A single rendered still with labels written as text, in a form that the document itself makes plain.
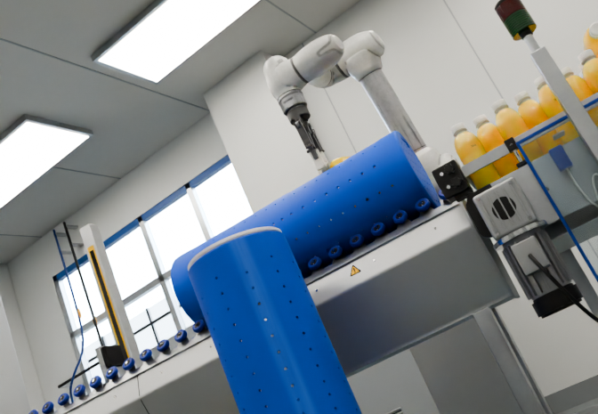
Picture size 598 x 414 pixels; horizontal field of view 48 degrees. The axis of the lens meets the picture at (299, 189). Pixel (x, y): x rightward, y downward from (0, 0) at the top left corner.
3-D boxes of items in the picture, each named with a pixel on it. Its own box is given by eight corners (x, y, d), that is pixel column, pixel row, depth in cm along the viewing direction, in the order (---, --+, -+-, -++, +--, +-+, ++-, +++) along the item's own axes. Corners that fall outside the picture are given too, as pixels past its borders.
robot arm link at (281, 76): (270, 101, 227) (300, 79, 223) (253, 64, 232) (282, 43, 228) (285, 108, 237) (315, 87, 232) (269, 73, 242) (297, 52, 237)
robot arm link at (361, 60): (427, 207, 281) (473, 182, 273) (419, 213, 266) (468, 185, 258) (336, 53, 290) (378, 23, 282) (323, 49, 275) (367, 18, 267)
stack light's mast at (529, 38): (526, 63, 167) (496, 13, 173) (550, 49, 166) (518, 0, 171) (524, 54, 162) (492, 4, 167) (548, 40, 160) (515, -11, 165)
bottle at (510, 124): (521, 169, 179) (488, 111, 185) (523, 174, 186) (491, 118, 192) (545, 156, 177) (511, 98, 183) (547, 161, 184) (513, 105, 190)
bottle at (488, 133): (528, 170, 183) (495, 113, 189) (504, 181, 183) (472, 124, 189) (524, 177, 190) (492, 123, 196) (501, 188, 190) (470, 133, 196)
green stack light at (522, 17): (514, 44, 169) (505, 28, 171) (537, 30, 168) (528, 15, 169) (512, 35, 164) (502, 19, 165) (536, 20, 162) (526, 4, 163)
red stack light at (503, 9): (505, 28, 171) (496, 17, 172) (528, 14, 169) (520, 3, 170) (501, 19, 165) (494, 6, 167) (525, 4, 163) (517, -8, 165)
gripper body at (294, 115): (292, 119, 233) (303, 142, 230) (281, 113, 226) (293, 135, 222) (310, 108, 231) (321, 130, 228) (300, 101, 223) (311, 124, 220)
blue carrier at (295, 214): (231, 330, 240) (204, 259, 250) (449, 215, 216) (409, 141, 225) (188, 333, 215) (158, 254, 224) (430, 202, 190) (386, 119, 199)
